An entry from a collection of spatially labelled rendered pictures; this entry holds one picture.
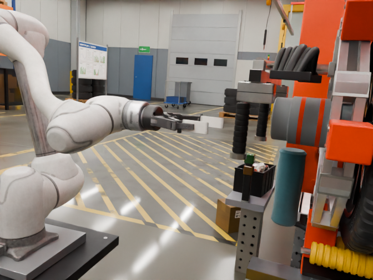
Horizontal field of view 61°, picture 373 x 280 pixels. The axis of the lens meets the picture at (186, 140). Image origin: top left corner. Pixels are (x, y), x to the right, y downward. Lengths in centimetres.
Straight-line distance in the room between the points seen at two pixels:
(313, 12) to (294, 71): 65
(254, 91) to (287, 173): 38
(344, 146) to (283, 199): 53
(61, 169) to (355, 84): 104
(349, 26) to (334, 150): 29
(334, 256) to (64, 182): 96
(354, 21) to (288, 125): 31
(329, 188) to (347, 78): 23
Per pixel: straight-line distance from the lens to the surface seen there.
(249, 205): 140
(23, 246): 125
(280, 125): 93
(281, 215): 115
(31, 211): 121
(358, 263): 95
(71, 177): 135
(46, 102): 93
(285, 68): 78
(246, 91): 81
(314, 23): 138
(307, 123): 92
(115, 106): 94
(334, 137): 63
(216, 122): 93
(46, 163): 132
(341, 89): 72
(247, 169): 136
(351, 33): 80
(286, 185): 111
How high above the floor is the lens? 94
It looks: 10 degrees down
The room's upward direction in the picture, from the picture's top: 4 degrees clockwise
